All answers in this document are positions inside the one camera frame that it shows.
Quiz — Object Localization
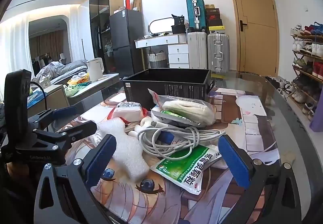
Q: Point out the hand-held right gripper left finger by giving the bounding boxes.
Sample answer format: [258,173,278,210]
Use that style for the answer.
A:
[38,134,117,224]

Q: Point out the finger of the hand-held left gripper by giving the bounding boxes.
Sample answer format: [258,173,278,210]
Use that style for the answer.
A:
[27,106,84,130]
[18,121,98,151]

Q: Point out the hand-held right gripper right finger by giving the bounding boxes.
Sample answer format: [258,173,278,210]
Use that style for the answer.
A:
[218,135,307,224]

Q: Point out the white wet wipes packet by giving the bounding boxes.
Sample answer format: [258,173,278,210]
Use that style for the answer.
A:
[111,102,147,123]

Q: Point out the green white medicine packet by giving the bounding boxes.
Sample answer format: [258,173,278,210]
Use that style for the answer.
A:
[151,144,229,195]

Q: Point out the bagged white rope coil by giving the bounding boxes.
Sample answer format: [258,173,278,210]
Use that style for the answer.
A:
[148,88,217,126]

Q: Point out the black cardboard box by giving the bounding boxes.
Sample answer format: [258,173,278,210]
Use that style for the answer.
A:
[122,68,215,110]

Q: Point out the green plastic bag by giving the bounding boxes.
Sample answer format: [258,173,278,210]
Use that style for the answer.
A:
[63,84,81,97]

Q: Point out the white grey side cabinet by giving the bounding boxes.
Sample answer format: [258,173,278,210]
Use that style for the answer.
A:
[66,73,121,106]

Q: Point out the white foam wrap piece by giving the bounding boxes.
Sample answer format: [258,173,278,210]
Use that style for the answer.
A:
[97,117,150,181]

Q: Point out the yellow snack bag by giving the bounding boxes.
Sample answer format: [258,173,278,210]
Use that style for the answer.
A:
[67,73,91,86]

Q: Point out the printed cartoon table mat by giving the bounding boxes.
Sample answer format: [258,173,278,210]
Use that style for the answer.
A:
[54,88,281,224]

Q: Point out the bed with grey duvet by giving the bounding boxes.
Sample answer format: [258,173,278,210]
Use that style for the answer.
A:
[32,60,89,84]

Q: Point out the white electric kettle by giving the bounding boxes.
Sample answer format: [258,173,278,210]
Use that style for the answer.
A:
[87,58,104,82]

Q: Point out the white sheer curtain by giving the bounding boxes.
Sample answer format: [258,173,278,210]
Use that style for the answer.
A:
[0,16,30,93]

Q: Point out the brown curtain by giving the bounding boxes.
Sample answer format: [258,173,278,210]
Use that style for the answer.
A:
[31,30,64,61]

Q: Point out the small green white sachet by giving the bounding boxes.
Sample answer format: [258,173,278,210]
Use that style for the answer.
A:
[159,110,193,124]

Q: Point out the black refrigerator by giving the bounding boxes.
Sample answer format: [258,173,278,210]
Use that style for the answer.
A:
[109,9,145,77]

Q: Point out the black glass cabinet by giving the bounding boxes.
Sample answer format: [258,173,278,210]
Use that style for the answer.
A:
[89,0,124,74]

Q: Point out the purple cloth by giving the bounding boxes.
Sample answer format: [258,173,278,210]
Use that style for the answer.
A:
[309,103,323,132]

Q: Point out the grey white laundry basket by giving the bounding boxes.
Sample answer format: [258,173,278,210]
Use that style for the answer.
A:
[148,50,168,69]

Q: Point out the silver suitcase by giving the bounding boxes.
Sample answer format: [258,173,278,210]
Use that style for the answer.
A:
[207,33,230,73]

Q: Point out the wooden shoe rack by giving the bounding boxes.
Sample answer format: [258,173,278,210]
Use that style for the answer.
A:
[290,33,323,121]

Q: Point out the white suitcase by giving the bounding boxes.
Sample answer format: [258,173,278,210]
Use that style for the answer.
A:
[187,32,208,70]

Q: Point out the white vanity desk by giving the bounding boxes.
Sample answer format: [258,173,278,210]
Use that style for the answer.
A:
[134,33,190,69]

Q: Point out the oval vanity mirror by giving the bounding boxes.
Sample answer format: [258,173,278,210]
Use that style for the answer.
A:
[148,18,177,35]

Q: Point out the shoe rack with shoes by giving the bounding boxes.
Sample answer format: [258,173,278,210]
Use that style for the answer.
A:
[290,22,323,120]

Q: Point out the tan wooden door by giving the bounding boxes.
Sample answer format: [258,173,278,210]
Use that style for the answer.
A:
[227,0,280,77]

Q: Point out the black bag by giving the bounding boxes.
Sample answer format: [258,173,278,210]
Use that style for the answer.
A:
[171,14,188,35]

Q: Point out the teal suitcase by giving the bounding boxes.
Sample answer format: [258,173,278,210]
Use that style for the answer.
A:
[186,0,207,32]

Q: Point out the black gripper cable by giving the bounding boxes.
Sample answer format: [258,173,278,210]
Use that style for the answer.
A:
[31,82,48,116]

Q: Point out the white plush keychain toy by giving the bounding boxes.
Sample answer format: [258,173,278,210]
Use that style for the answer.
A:
[128,116,155,139]

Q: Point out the white charging cable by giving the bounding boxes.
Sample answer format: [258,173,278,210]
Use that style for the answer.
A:
[137,119,226,160]

